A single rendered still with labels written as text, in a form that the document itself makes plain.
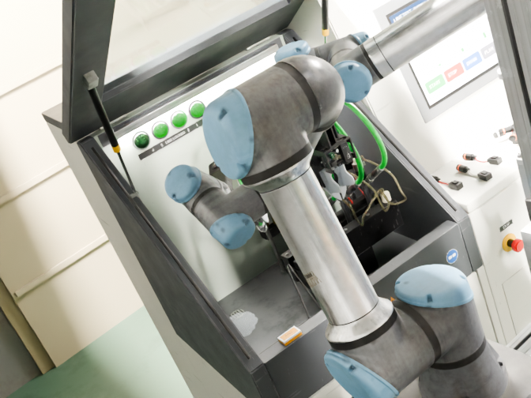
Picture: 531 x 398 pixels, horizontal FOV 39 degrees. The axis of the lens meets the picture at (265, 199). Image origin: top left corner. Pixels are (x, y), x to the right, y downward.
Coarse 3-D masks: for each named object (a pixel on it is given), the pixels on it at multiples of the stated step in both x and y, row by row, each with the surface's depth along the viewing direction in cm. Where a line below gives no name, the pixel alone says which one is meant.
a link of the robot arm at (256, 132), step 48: (240, 96) 105; (288, 96) 106; (240, 144) 103; (288, 144) 106; (288, 192) 108; (288, 240) 112; (336, 240) 111; (336, 288) 112; (336, 336) 115; (384, 336) 113; (384, 384) 113
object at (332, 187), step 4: (324, 168) 162; (320, 172) 163; (324, 172) 163; (324, 176) 163; (328, 176) 162; (324, 180) 164; (328, 180) 163; (332, 180) 162; (328, 184) 164; (332, 184) 163; (336, 184) 161; (324, 188) 165; (328, 188) 165; (332, 188) 164; (336, 188) 162; (340, 188) 161; (328, 192) 166; (332, 192) 165; (336, 192) 163; (340, 192) 162; (336, 196) 166; (340, 196) 167
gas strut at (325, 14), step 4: (324, 0) 191; (328, 0) 192; (324, 4) 192; (328, 4) 192; (324, 8) 193; (328, 8) 193; (324, 12) 193; (328, 12) 194; (324, 16) 194; (328, 16) 195; (324, 20) 195; (328, 20) 196; (324, 24) 196; (328, 24) 197; (324, 28) 197; (328, 28) 198; (324, 32) 198; (328, 32) 198; (324, 36) 200; (324, 40) 200
